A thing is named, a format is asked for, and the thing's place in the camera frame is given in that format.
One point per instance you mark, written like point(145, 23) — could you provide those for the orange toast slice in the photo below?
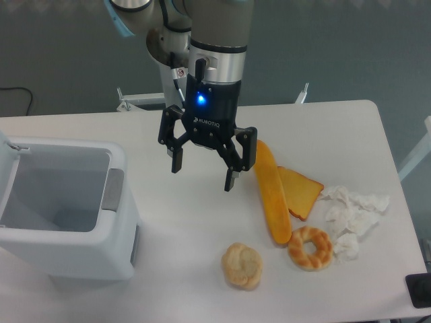
point(301, 192)

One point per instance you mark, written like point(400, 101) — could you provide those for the white plastic bin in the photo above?
point(67, 208)

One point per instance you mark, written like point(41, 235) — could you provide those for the crumpled white tissue paper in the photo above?
point(351, 218)

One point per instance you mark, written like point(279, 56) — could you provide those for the long orange baguette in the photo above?
point(272, 195)

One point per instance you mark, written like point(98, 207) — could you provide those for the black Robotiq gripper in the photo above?
point(210, 120)

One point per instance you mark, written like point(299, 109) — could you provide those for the black device at table edge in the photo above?
point(418, 286)

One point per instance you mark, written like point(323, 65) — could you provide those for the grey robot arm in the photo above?
point(204, 44)

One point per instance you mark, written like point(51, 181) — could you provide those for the white frame at right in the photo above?
point(417, 154)

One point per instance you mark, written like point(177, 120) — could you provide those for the ring shaped braided bread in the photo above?
point(310, 248)

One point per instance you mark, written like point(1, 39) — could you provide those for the round knotted bread roll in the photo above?
point(242, 266)

